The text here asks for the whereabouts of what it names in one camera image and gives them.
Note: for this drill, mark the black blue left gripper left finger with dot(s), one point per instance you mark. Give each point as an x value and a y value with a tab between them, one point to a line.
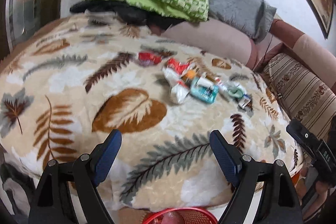
52	201

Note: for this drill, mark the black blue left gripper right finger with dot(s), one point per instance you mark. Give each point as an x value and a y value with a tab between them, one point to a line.
279	201

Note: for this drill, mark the red white snack wrapper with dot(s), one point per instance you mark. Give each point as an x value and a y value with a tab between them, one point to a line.
176	74

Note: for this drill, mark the purple pink wrapper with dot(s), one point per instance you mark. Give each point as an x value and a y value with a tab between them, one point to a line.
172	217

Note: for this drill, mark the red plastic trash basket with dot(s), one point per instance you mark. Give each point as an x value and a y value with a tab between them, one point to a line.
190	215

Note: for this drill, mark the person's right hand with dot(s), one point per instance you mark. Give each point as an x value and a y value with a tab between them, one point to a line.
321	189

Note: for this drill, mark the striped beige bolster cushion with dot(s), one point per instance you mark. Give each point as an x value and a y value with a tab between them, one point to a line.
303	95

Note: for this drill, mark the blue white small box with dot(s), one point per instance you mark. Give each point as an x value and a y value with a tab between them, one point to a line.
245	102

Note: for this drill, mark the white green crumpled carton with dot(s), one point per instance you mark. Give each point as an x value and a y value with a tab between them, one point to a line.
235	91

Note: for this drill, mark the leaf pattern fleece blanket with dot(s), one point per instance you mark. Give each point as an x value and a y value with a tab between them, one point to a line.
64	90

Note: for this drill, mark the pink brown headboard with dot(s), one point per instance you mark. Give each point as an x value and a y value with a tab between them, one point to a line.
284	38

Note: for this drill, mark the teal wet wipes pack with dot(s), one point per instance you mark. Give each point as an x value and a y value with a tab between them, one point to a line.
204	90

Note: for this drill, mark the pink pillow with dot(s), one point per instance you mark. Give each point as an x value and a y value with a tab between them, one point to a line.
214	37

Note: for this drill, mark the small red foil wrapper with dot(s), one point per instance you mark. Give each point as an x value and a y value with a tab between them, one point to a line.
147	59

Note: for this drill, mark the grey quilted pillow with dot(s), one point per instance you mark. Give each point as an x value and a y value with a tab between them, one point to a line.
252	17

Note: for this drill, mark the black garment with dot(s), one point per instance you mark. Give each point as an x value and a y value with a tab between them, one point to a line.
127	13

